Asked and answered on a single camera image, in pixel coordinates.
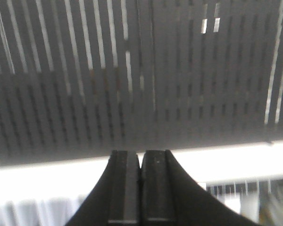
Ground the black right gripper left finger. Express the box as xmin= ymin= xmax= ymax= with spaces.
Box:
xmin=67 ymin=150 xmax=140 ymax=226

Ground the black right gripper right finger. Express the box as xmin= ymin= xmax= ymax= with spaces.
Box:
xmin=141 ymin=150 xmax=256 ymax=226

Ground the grey curtain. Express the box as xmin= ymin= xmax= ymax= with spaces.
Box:
xmin=0 ymin=179 xmax=283 ymax=226

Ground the white table frame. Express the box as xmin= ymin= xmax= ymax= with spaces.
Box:
xmin=0 ymin=140 xmax=283 ymax=204

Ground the black perforated pegboard panel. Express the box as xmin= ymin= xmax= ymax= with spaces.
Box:
xmin=0 ymin=0 xmax=283 ymax=166

